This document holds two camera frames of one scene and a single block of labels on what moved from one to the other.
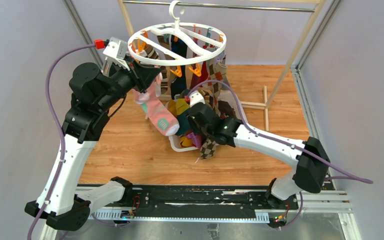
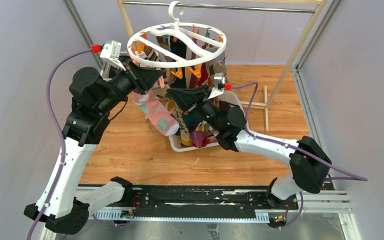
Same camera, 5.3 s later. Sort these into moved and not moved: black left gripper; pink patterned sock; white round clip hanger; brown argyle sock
Moved: brown argyle sock
Not moved: black left gripper; pink patterned sock; white round clip hanger
